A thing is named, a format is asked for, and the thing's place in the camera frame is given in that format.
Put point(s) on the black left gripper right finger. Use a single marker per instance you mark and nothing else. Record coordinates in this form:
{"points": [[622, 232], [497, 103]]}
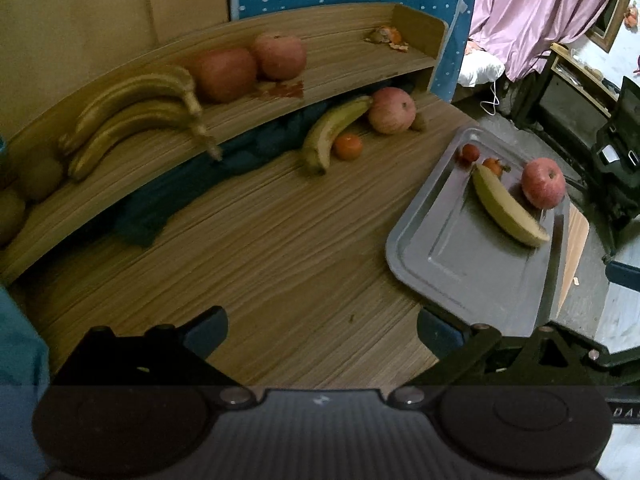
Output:
{"points": [[458, 352]]}

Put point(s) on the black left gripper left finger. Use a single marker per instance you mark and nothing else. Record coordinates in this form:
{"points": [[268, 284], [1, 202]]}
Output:
{"points": [[201, 335]]}

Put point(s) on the yellow banana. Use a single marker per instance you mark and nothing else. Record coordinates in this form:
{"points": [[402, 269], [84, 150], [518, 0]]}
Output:
{"points": [[507, 212], [317, 146]]}

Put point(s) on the small tangerine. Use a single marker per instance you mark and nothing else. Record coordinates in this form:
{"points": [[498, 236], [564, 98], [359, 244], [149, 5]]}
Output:
{"points": [[496, 166]]}

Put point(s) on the grey metal tray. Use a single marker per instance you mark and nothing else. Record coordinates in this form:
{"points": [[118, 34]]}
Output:
{"points": [[448, 249]]}

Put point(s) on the teal sleeve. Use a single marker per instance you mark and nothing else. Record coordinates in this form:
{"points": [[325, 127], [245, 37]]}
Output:
{"points": [[24, 379]]}

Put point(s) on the red apple on tray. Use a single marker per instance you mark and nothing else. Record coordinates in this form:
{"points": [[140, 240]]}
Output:
{"points": [[543, 183]]}

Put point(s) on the small red tomato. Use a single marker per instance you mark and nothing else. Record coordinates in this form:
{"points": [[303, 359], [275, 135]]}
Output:
{"points": [[469, 153]]}

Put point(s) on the dark teal cloth under shelf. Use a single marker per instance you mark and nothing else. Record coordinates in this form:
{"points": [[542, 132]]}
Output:
{"points": [[147, 211]]}

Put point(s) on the curved wooden shelf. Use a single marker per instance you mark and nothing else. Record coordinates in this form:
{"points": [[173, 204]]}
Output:
{"points": [[339, 60]]}

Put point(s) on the small orange on table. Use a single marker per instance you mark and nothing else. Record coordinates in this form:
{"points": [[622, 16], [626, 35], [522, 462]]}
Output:
{"points": [[347, 146]]}

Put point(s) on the brown kiwi on shelf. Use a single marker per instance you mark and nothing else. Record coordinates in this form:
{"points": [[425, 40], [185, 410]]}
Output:
{"points": [[12, 214], [40, 177]]}

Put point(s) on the banana bunch on shelf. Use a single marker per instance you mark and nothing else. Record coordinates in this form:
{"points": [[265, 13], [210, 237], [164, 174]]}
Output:
{"points": [[156, 99]]}

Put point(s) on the red apple on table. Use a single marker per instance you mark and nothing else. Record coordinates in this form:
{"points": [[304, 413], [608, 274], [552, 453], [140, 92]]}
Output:
{"points": [[392, 111]]}

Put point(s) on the large orange on shelf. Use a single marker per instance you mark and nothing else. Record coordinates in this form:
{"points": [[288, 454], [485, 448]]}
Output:
{"points": [[224, 76]]}

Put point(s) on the white plastic bag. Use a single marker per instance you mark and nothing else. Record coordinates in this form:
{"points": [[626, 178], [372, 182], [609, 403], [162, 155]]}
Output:
{"points": [[480, 69]]}

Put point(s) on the red apple on shelf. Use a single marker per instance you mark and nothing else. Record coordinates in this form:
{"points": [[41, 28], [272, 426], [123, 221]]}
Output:
{"points": [[279, 57]]}

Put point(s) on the orange peel scraps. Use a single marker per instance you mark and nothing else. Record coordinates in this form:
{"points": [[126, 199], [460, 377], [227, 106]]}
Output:
{"points": [[388, 35]]}

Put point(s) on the pink curtain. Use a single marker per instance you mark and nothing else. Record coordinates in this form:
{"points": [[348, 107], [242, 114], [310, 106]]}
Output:
{"points": [[520, 32]]}

